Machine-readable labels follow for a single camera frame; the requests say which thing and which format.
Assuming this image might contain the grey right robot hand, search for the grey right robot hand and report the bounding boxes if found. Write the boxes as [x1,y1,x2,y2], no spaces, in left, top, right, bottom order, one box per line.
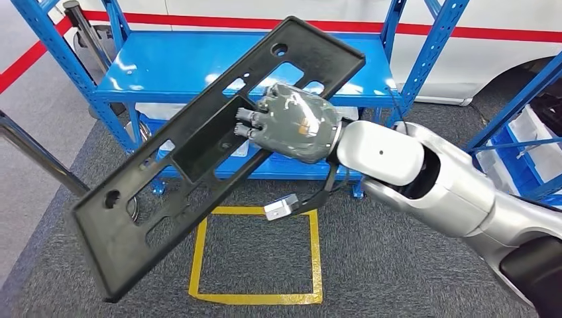
[235,82,343,166]

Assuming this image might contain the long black plastic frame part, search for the long black plastic frame part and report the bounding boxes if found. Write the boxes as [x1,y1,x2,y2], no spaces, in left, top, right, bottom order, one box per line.
[70,16,366,303]

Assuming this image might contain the blue metal shelf rack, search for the blue metal shelf rack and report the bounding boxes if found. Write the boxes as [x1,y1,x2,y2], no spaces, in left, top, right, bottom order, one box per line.
[11,0,471,201]
[465,50,562,209]

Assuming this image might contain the yellow floor tape marking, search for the yellow floor tape marking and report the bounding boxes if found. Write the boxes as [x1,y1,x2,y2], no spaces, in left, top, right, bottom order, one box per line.
[188,206,324,306]

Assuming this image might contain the white car with red stripe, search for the white car with red stripe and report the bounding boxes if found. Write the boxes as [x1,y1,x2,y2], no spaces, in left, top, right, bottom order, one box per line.
[66,0,562,107]

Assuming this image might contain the blue plastic bin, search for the blue plastic bin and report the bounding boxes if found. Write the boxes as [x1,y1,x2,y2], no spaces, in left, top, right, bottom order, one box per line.
[488,127,547,203]

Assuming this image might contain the black plastic parts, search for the black plastic parts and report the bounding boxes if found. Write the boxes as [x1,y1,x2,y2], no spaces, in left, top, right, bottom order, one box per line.
[531,92,562,137]

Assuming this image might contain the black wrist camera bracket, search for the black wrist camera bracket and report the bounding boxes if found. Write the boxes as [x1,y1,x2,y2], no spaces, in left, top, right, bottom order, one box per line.
[290,160,350,216]

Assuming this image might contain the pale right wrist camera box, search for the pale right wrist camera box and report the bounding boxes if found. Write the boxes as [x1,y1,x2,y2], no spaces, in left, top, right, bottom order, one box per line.
[264,193,300,222]

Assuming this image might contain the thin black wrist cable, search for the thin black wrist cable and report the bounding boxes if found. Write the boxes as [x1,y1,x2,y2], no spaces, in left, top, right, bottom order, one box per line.
[386,87,409,129]

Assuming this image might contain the black topped stanchion post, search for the black topped stanchion post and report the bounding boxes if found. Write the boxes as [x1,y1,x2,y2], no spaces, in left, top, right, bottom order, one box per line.
[62,0,116,76]

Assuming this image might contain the chrome stanchion post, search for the chrome stanchion post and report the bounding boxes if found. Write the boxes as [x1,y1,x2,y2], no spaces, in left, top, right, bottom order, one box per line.
[0,109,141,223]

